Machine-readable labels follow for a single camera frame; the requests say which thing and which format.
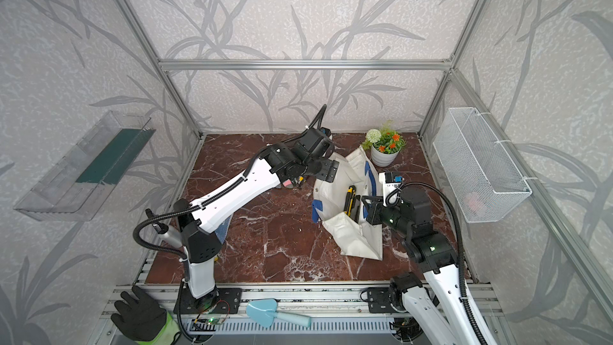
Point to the black and green glove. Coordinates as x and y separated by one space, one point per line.
141 319

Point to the clear plastic wall bin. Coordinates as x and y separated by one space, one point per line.
80 183

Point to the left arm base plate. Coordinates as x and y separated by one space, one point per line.
219 301

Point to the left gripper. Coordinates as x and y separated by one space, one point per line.
324 173

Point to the blue dotted work glove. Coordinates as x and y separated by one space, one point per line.
222 231

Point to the white wire mesh basket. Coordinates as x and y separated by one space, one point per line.
485 180

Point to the white power adapter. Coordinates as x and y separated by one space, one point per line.
389 181

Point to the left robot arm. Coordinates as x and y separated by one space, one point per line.
201 217

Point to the black yellow art knife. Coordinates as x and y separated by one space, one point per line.
350 194

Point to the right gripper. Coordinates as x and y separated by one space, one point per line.
373 210

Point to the white Doraemon tote pouch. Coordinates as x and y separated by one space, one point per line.
338 205

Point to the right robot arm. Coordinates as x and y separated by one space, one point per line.
438 302

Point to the silver black spray bottle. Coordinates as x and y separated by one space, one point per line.
169 235

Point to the potted artificial flower plant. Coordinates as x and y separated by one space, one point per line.
384 144

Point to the light blue trowel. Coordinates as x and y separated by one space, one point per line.
265 312

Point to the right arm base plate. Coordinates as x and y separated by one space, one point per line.
378 300

